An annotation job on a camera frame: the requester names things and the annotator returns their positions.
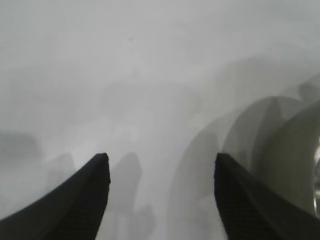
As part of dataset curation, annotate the stainless steel mixing bowl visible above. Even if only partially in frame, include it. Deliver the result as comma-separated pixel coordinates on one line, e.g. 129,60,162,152
251,99,320,218

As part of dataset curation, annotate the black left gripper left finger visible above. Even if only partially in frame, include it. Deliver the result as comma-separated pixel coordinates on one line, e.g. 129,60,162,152
0,152,111,240

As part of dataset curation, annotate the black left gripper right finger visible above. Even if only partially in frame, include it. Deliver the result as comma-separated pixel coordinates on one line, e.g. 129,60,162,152
214,152,320,240

